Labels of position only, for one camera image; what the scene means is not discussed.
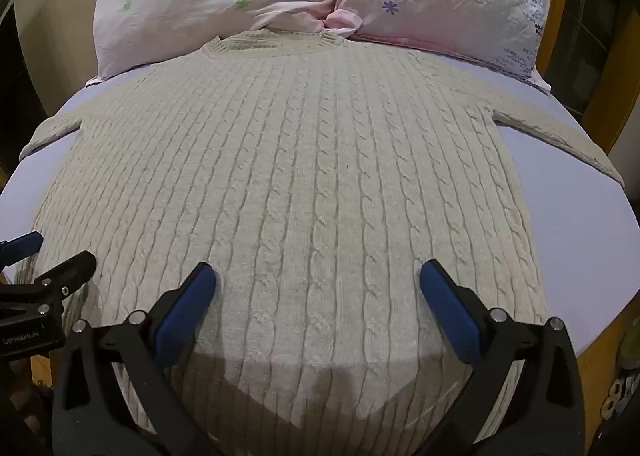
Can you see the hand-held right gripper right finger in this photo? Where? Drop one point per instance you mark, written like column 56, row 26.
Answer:
column 449, row 312

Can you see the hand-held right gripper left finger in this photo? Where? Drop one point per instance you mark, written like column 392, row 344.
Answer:
column 181, row 317

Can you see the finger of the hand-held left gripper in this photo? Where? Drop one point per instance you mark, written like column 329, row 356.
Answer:
column 65, row 277
column 22, row 243

